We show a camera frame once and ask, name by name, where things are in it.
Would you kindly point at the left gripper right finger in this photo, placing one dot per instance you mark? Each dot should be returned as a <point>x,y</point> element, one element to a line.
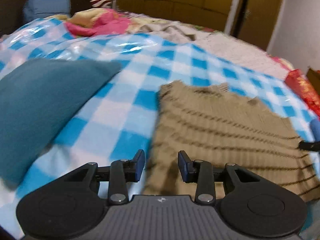
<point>201,173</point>

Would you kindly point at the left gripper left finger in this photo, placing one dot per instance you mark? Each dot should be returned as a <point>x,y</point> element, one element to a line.
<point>122,172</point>

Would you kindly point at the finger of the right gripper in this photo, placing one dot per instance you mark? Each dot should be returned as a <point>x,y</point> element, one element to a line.
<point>309,146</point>

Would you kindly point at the tan striped knit sweater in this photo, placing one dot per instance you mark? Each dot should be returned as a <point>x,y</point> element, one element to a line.
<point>218,126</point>

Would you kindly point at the blue knit garment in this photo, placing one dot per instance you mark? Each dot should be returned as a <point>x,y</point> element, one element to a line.
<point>315,128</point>

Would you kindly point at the blue white checkered sheet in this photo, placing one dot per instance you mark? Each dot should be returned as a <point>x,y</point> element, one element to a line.
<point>120,119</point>

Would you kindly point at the red plastic bag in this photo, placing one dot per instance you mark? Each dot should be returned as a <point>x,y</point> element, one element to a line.
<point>304,89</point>

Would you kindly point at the wooden side cabinet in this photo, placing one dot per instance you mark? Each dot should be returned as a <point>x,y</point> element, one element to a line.
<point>314,78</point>

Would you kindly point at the teal folded garment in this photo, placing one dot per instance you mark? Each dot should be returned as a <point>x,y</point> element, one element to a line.
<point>38,98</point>

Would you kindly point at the white floral bedsheet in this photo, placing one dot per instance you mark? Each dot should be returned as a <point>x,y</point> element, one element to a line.
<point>235,50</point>

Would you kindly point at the beige crumpled cloth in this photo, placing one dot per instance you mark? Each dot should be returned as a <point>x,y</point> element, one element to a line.
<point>169,30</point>

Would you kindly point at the pink floral blanket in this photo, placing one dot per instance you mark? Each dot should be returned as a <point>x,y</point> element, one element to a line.
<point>97,21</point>

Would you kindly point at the brown wooden door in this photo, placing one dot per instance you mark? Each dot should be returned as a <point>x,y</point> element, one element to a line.
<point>255,21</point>

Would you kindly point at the brown wooden wardrobe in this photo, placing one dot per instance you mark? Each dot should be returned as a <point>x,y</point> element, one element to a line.
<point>175,0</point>

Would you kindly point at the red white striped cloth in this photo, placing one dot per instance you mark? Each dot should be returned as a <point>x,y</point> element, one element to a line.
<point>102,3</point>

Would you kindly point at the blue pillow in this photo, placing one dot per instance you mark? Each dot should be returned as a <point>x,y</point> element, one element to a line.
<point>34,9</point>

